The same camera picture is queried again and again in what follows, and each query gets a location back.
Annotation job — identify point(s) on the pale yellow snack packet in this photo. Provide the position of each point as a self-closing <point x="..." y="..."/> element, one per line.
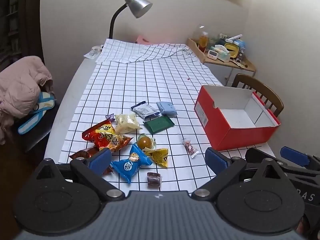
<point x="126" y="123"/>

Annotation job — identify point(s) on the small blue globe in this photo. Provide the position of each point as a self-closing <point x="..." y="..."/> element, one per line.
<point x="242" y="44"/>

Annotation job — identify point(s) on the clear bottle orange drink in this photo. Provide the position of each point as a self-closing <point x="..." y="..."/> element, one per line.
<point x="203" y="41"/>

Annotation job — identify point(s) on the yellow tissue holder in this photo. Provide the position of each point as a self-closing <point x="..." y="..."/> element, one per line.
<point x="231" y="47"/>

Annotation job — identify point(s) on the white blue snack packet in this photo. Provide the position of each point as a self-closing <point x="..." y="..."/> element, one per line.
<point x="145" y="110"/>

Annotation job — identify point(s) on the pink box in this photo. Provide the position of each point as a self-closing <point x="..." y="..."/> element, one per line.
<point x="142" y="40"/>

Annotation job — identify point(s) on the brown wooden chair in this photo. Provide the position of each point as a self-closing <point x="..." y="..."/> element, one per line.
<point x="260" y="86"/>

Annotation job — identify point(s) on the pink white candy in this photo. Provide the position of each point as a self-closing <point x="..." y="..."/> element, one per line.
<point x="190" y="148"/>

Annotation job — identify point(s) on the pink padded jacket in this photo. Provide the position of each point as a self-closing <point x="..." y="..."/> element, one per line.
<point x="20" y="85"/>

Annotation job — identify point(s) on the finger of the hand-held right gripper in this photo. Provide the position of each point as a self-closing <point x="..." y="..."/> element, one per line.
<point x="260" y="155"/>
<point x="295" y="155"/>

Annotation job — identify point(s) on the blue trimmed fabric bag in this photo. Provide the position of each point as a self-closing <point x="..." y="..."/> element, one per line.
<point x="30" y="125"/>

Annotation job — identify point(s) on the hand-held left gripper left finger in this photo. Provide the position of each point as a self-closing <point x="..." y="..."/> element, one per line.
<point x="100" y="159"/>

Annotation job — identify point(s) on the small purple candy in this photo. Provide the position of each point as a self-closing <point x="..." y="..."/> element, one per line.
<point x="110" y="117"/>

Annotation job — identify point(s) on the colourful flat packet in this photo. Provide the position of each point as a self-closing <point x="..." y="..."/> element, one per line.
<point x="237" y="63"/>

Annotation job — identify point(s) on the red cardboard box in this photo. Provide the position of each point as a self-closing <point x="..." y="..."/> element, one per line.
<point x="240" y="137"/>

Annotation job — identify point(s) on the clear plastic packet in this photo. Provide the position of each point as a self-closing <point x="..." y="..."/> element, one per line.
<point x="93" y="52"/>

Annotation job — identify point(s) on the green packet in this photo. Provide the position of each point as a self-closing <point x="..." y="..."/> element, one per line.
<point x="157" y="125"/>

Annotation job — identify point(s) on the braised egg clear packet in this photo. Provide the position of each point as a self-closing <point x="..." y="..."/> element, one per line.
<point x="145" y="142"/>

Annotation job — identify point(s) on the white checkered tablecloth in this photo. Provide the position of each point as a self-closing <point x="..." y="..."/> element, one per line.
<point x="125" y="80"/>

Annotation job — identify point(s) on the black chair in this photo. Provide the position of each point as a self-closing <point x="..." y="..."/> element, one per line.
<point x="40" y="137"/>

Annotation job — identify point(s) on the silver desk lamp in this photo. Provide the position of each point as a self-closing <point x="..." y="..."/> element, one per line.
<point x="137" y="5"/>

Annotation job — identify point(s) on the red orange chip bag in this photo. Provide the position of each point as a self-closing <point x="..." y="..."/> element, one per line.
<point x="107" y="136"/>

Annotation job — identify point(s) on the dark bookshelf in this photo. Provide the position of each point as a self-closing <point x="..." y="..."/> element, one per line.
<point x="12" y="17"/>

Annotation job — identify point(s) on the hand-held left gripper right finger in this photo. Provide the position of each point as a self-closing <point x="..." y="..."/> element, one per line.
<point x="216" y="160"/>

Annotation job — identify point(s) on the brown shiny snack packet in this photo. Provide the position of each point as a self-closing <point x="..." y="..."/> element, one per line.
<point x="82" y="153"/>

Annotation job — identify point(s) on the light blue snack packet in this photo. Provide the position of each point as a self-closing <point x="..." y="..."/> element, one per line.
<point x="167" y="108"/>

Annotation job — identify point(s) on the blue cartoon snack packet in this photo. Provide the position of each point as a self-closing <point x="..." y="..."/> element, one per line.
<point x="127" y="166"/>

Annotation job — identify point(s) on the white teal tissue box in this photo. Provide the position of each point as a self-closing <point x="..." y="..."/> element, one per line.
<point x="222" y="56"/>

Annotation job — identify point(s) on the slim clear dotted case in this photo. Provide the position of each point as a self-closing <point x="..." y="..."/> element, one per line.
<point x="241" y="55"/>

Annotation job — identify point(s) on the wooden corner cabinet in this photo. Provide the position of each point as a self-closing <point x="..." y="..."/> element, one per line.
<point x="250" y="68"/>

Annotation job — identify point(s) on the white digital timer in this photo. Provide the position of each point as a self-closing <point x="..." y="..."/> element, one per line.
<point x="212" y="54"/>

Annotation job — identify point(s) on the yellow candy packet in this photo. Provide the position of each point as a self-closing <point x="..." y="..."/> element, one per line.
<point x="160" y="156"/>

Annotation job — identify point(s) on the purple jelly cube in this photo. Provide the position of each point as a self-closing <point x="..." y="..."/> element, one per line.
<point x="153" y="178"/>

